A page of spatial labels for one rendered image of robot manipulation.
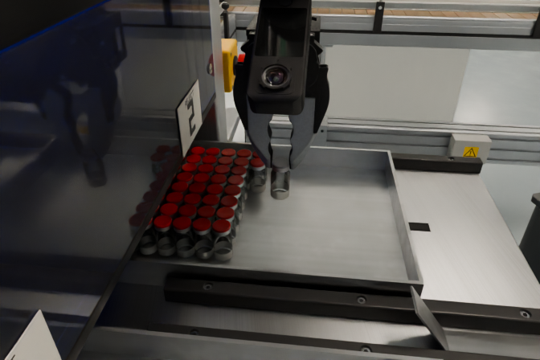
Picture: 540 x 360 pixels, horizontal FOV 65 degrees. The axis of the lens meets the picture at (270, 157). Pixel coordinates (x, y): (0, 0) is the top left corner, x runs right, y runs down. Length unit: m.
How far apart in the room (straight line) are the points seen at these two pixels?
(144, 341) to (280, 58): 0.27
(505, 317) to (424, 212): 0.18
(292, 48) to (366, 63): 1.71
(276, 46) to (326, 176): 0.32
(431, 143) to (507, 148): 0.25
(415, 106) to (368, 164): 1.53
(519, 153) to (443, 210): 1.10
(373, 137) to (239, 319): 1.17
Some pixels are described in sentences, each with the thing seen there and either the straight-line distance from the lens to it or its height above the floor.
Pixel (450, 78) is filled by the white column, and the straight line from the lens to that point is 2.16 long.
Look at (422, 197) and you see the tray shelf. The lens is 0.64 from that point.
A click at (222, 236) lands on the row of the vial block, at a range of 0.49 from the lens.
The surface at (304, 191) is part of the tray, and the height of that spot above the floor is 0.88.
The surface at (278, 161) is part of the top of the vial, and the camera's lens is 0.47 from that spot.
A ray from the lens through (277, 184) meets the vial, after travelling 0.48.
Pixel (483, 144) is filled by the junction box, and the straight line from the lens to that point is 1.59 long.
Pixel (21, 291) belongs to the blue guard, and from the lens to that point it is 0.26.
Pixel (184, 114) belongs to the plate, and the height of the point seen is 1.04.
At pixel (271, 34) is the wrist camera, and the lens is 0.37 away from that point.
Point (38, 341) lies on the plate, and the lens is 0.28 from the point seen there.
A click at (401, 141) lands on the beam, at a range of 1.57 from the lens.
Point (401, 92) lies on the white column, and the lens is 2.14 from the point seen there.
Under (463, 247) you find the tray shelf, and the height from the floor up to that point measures 0.88.
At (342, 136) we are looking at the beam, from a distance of 1.54.
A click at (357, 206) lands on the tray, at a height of 0.88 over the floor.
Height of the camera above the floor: 1.24
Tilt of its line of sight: 32 degrees down
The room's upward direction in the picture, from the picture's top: straight up
